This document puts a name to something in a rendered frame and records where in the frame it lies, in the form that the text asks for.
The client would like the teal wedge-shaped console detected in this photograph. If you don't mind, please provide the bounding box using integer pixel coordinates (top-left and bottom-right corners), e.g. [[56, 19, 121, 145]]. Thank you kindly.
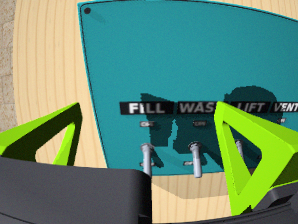
[[77, 0, 298, 179]]

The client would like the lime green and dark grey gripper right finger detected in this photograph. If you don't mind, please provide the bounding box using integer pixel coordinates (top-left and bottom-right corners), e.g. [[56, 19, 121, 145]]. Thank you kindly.
[[214, 101, 298, 216]]

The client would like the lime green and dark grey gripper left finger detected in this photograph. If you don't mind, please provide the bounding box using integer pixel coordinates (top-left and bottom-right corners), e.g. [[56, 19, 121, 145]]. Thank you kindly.
[[0, 102, 83, 166]]

